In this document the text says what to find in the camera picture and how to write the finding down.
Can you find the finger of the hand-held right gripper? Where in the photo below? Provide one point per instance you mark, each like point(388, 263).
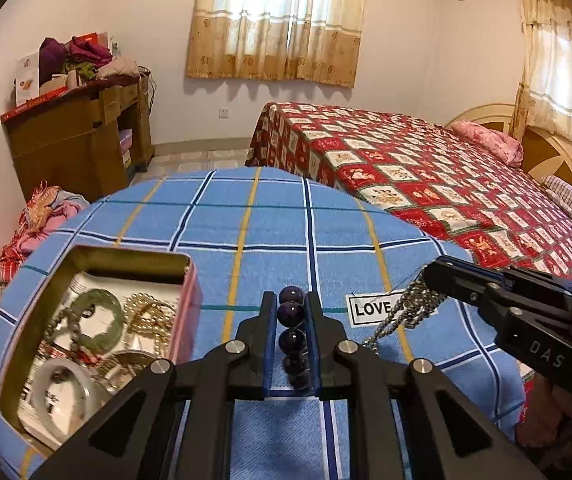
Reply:
point(465, 285)
point(515, 274)

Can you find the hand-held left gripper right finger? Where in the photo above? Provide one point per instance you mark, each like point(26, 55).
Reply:
point(313, 360)

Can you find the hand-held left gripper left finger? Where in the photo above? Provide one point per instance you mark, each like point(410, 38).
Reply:
point(267, 360)

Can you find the pink tin box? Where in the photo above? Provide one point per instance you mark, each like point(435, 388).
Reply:
point(188, 310)

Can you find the person's right forearm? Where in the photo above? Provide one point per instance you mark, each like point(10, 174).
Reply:
point(550, 410)

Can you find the plaid pillow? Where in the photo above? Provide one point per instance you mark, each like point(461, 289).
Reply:
point(563, 195)

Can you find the cream wooden headboard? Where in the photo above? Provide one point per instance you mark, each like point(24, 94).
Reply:
point(550, 150)

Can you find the blue plaid blanket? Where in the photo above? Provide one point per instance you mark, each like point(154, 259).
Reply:
point(276, 230)

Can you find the pink pillow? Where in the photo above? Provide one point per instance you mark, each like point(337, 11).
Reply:
point(490, 142)

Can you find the bed with red quilt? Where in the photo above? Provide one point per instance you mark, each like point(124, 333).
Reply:
point(415, 160)

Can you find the beige patterned window curtain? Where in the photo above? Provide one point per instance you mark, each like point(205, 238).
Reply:
point(276, 50)
point(555, 85)

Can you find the pile of colourful clothes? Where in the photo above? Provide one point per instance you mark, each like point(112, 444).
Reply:
point(41, 220)

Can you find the brown wooden desk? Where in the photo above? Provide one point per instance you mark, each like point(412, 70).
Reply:
point(61, 150)

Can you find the pale pink cloth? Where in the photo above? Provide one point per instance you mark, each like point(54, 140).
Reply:
point(118, 67)

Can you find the green cloth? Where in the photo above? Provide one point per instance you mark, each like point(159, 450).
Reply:
point(78, 70)

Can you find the flat red box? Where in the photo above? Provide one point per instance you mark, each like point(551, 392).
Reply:
point(31, 105)

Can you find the magenta clothes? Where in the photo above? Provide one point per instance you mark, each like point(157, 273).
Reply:
point(91, 52)

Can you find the white printed box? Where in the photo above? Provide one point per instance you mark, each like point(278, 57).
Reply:
point(26, 77)

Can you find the purple cloth bag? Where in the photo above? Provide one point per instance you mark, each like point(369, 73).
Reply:
point(51, 57)

